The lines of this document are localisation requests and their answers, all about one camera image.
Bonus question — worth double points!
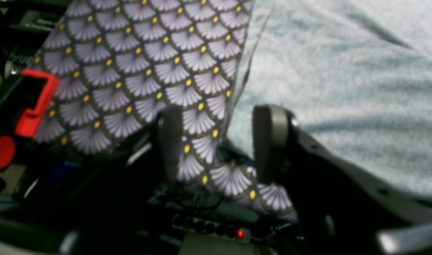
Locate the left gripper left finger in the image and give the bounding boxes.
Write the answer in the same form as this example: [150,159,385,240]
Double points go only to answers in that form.
[60,106,183,255]

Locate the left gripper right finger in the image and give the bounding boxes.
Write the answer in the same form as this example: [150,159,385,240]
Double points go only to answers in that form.
[252,104,432,255]

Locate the light grey T-shirt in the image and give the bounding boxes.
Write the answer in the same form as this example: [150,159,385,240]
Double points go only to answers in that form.
[226,0,432,200]

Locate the black power strip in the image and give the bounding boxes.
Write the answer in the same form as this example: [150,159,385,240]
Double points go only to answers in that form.
[172,213,253,243]

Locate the purple fan-pattern tablecloth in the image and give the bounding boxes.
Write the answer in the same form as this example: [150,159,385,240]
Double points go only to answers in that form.
[30,0,297,222]

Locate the red right edge clamp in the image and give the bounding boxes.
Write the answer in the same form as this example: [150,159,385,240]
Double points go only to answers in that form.
[14,69,60,138]

